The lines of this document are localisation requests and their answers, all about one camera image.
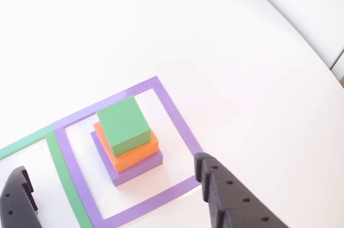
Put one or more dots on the orange square block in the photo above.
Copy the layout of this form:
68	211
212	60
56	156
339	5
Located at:
134	159

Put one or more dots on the green square block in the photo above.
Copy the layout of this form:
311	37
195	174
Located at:
122	120

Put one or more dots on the green square frame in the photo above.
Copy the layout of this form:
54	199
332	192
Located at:
64	174

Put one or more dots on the purple square block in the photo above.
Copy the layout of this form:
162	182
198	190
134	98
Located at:
142	171

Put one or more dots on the purple square frame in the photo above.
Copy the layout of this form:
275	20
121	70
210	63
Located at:
177	123

